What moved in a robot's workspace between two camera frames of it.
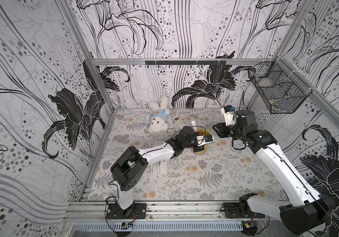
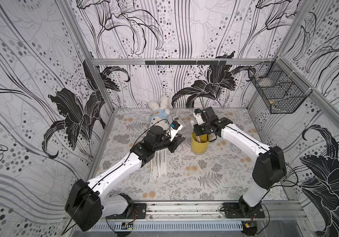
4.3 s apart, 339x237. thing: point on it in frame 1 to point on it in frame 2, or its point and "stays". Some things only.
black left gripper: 197,148 to 175,143
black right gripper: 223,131 to 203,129
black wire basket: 282,89 stays
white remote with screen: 178,123 stays
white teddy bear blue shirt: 157,122 stays
